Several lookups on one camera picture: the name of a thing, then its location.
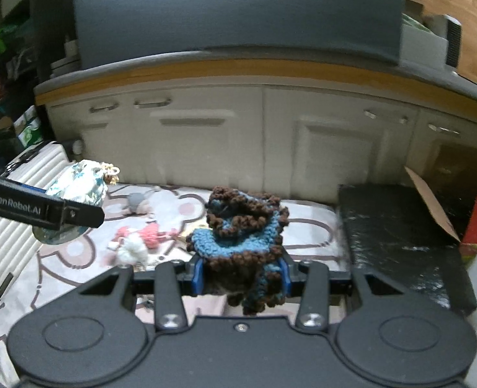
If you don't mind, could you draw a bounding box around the cardboard flap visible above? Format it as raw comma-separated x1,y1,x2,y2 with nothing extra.
404,166,462,244

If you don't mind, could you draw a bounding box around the white appliance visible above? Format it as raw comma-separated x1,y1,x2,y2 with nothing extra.
399,11,464,70

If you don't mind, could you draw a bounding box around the green and white carton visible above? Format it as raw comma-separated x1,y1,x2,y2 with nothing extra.
14,105,42,148

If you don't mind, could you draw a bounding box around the bear printed mat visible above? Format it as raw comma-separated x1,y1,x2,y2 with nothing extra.
0,181,349,388

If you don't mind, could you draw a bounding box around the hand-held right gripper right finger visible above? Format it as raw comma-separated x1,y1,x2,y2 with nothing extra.
278,259,406,330

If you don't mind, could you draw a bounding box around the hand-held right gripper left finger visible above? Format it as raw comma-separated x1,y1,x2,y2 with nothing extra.
79,259,205,330

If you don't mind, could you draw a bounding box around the grey countertop with wooden edge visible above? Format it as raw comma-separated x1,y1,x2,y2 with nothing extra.
33,48,477,114

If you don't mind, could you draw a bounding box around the grey crochet toy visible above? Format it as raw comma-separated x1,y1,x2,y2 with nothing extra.
126,191,155,216

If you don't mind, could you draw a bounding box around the cream cabinet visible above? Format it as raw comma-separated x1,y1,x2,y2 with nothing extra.
44,85,477,211

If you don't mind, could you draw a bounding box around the dark grey panel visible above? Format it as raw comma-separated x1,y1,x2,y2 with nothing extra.
72,0,404,68

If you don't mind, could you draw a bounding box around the floral fabric pouch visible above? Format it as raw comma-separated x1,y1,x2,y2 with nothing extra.
32,161,121,245

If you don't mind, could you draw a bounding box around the brown and blue crochet piece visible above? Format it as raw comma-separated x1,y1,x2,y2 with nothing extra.
186,186,291,317

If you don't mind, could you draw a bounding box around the pink and white crochet toy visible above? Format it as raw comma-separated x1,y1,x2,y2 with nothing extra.
108,224,179,268

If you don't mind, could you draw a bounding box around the white radiator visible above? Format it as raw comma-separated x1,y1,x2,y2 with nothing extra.
0,141,70,294

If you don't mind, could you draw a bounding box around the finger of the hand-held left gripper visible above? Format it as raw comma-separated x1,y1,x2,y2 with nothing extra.
46,199,105,229

